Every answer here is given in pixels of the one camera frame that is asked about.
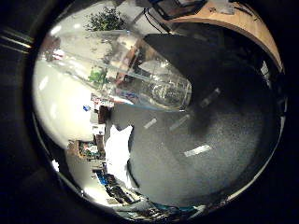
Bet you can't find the clear plastic spray bottle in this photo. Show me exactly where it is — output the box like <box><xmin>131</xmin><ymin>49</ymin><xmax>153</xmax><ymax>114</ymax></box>
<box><xmin>38</xmin><ymin>29</ymin><xmax>193</xmax><ymax>112</ymax></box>

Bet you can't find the white striped cloth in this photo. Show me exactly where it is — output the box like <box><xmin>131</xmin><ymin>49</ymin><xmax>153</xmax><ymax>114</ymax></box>
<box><xmin>104</xmin><ymin>124</ymin><xmax>135</xmax><ymax>189</ymax></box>

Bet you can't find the dark bushy potted plant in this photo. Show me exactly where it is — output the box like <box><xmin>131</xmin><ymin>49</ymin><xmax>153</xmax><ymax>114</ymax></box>
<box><xmin>84</xmin><ymin>7</ymin><xmax>126</xmax><ymax>33</ymax></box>

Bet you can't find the wooden desk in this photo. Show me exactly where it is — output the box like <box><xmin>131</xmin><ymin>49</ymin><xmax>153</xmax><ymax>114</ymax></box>
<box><xmin>169</xmin><ymin>0</ymin><xmax>284</xmax><ymax>73</ymax></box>

